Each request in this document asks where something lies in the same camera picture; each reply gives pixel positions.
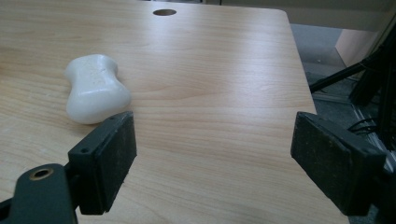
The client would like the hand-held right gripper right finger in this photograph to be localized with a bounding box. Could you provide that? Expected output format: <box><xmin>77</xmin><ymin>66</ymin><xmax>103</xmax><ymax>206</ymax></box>
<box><xmin>290</xmin><ymin>111</ymin><xmax>388</xmax><ymax>217</ymax></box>

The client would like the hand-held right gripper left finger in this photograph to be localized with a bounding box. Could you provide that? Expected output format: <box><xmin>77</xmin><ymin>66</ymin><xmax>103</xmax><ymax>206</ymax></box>
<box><xmin>67</xmin><ymin>110</ymin><xmax>138</xmax><ymax>216</ymax></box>

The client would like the white plastic bottle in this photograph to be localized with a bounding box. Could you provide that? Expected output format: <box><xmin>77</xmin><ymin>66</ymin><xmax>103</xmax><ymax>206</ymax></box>
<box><xmin>64</xmin><ymin>53</ymin><xmax>133</xmax><ymax>125</ymax></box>

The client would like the black tripod stand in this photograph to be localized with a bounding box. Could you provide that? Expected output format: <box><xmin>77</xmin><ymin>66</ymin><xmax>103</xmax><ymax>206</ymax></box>
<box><xmin>309</xmin><ymin>24</ymin><xmax>396</xmax><ymax>152</ymax></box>

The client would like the black cable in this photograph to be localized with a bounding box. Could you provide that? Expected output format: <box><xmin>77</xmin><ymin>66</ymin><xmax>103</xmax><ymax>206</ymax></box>
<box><xmin>346</xmin><ymin>117</ymin><xmax>379</xmax><ymax>135</ymax></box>

